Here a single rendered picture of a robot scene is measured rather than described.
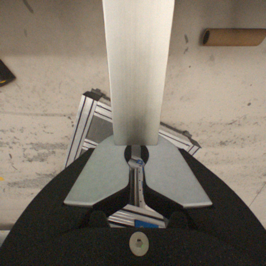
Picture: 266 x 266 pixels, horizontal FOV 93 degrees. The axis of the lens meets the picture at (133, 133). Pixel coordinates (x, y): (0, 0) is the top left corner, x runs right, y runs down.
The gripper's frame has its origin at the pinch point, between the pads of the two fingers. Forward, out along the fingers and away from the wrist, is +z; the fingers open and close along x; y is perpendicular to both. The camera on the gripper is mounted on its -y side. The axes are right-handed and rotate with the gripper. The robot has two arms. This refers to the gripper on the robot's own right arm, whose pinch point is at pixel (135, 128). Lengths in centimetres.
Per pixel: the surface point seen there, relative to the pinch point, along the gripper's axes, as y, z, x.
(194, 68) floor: -1, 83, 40
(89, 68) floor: -1, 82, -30
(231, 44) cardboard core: -14, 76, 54
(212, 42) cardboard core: -14, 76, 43
